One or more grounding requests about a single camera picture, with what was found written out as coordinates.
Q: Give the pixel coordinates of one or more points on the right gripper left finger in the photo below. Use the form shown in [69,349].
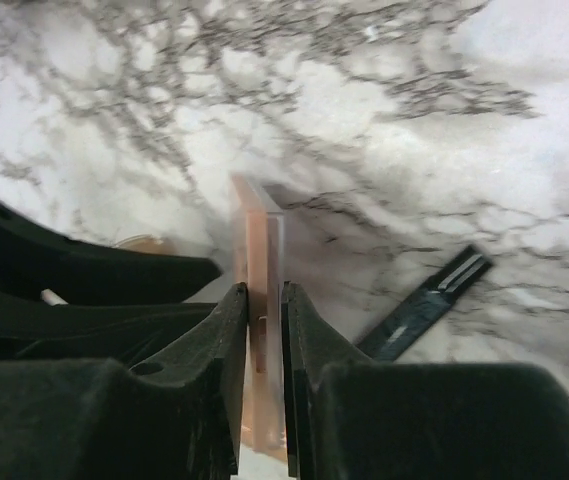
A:
[175,415]

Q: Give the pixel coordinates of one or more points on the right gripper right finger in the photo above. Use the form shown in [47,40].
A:
[351,417]

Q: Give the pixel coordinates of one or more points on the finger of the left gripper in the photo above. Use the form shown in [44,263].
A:
[34,258]
[31,330]

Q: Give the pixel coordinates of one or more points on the round wooden compact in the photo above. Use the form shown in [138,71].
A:
[148,244]

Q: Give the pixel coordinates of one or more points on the black mascara stick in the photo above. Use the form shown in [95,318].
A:
[425,306]

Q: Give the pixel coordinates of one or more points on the square copper compact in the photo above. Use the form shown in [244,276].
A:
[258,239]

